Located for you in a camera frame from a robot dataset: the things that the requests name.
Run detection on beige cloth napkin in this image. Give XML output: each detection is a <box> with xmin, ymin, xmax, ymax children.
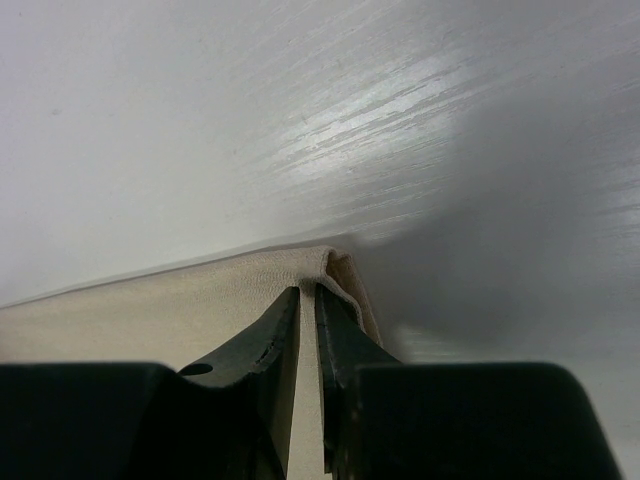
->
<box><xmin>1</xmin><ymin>245</ymin><xmax>380</xmax><ymax>479</ymax></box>

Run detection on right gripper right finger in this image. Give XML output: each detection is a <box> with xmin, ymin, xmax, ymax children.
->
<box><xmin>315</xmin><ymin>286</ymin><xmax>621</xmax><ymax>479</ymax></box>

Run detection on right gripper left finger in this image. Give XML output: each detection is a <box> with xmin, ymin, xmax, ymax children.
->
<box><xmin>1</xmin><ymin>287</ymin><xmax>300</xmax><ymax>479</ymax></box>

